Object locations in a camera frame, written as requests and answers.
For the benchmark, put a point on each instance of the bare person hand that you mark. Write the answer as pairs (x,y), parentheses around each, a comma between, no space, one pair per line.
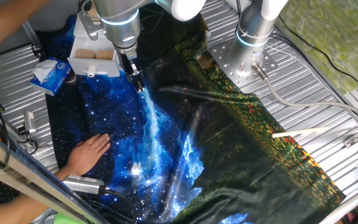
(85,155)

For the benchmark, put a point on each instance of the aluminium frame beam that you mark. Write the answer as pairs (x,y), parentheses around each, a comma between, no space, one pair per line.
(26,174)

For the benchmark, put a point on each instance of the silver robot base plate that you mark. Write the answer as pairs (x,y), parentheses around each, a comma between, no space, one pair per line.
(222,56)

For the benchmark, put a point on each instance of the small grey camera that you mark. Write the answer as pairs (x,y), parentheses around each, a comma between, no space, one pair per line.
(29,121)

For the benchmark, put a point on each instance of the galaxy and meadow print cloth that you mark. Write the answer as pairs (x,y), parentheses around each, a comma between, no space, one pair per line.
(120,124)

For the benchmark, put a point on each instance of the aluminium frame rail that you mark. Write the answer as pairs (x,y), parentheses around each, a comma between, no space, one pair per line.
(353,202)

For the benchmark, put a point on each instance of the white drawer cabinet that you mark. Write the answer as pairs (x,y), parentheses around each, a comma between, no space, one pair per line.
(82,39)

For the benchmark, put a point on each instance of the bright green object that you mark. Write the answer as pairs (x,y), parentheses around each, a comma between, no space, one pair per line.
(64,219)

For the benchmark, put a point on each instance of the pale wooden stick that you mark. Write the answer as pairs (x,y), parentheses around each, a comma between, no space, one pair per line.
(300,132)

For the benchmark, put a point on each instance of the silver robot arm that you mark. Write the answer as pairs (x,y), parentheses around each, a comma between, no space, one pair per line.
(120,18)

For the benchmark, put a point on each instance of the silver depth camera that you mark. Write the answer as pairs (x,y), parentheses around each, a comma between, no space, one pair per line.
(82,184)

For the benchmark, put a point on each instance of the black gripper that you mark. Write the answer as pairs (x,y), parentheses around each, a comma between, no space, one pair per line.
(132,70)

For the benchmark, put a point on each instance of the blue tissue pack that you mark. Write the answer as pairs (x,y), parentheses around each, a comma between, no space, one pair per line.
(53,81)

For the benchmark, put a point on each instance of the yellow-green patterned cloth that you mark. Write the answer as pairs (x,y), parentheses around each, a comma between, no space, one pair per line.
(337,31)

